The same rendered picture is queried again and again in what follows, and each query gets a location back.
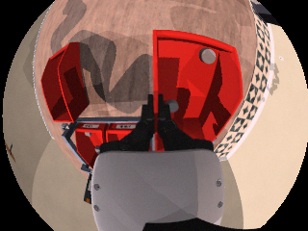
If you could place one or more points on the grey metal disc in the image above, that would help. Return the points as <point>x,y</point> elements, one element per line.
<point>207,55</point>

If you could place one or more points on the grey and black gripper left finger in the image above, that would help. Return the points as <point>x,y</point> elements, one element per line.
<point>136,140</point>

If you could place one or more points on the dark grey case with orange latches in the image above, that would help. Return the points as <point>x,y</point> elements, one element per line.
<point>87,197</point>

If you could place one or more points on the dark grey disc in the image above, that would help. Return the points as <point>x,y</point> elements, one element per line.
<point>173,105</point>

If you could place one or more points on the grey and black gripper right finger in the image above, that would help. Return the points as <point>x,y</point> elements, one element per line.
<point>174,138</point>

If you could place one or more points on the red bin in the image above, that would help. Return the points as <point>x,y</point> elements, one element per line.
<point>207,94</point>
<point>116,131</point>
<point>66,99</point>
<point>85,145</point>

